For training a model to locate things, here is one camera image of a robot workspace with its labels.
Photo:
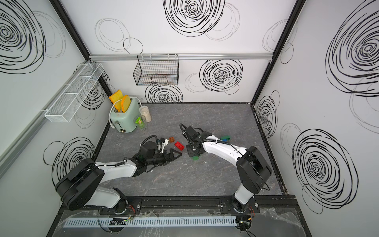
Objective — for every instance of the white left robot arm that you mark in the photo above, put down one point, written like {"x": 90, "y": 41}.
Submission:
{"x": 81, "y": 186}

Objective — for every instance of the dark green lego brick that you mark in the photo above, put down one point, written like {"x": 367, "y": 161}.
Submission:
{"x": 225, "y": 138}

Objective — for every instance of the black wire basket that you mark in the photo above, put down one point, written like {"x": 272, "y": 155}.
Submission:
{"x": 157, "y": 68}

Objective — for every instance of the white slotted cable duct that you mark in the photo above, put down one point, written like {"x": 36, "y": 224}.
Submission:
{"x": 107, "y": 222}

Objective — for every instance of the mint green toaster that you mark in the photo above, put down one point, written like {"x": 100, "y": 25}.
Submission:
{"x": 124, "y": 122}

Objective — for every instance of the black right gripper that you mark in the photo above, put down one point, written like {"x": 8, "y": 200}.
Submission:
{"x": 190, "y": 153}

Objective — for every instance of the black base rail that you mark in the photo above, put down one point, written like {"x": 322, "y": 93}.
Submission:
{"x": 220, "y": 204}

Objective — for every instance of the white mesh wall shelf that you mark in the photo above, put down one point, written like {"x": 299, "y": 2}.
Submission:
{"x": 74, "y": 93}

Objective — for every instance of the clear drinking glass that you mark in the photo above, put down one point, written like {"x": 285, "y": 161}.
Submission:
{"x": 144, "y": 121}

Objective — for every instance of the toy bread slice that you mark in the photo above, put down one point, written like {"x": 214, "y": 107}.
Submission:
{"x": 116, "y": 99}
{"x": 125, "y": 103}

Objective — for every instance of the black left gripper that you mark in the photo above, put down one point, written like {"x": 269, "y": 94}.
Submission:
{"x": 171, "y": 158}

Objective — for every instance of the left toy bread slice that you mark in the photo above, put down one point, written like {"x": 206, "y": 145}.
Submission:
{"x": 116, "y": 99}

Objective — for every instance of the green snack packet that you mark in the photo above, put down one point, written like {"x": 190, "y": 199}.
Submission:
{"x": 140, "y": 122}

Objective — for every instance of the right toy bread slice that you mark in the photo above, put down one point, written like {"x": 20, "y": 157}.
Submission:
{"x": 125, "y": 103}

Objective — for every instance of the red lego brick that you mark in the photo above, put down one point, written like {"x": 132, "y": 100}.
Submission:
{"x": 180, "y": 146}

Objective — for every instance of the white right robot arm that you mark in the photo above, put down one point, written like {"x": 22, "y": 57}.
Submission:
{"x": 253, "y": 169}

